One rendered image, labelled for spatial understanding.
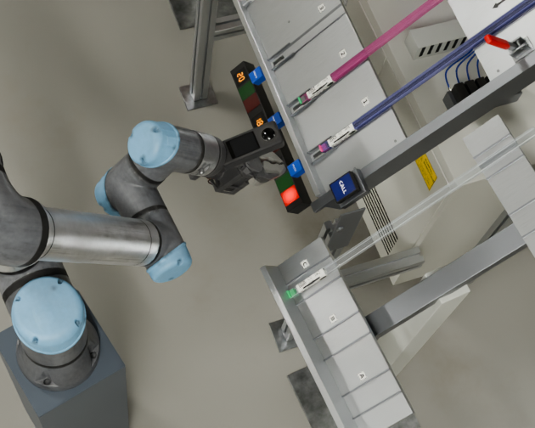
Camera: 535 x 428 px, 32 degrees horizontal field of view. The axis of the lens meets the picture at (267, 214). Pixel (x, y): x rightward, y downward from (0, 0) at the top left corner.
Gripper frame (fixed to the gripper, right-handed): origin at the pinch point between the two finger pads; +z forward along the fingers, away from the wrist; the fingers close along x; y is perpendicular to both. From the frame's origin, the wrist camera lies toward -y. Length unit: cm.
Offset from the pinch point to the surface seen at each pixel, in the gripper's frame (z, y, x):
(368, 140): 4.8, -15.7, 3.6
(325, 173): 4.8, -5.0, 4.2
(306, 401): 52, 49, 30
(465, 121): 7.5, -32.8, 10.0
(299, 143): 2.7, -3.5, -3.1
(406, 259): 52, 9, 12
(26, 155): 18, 82, -57
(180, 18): 56, 45, -88
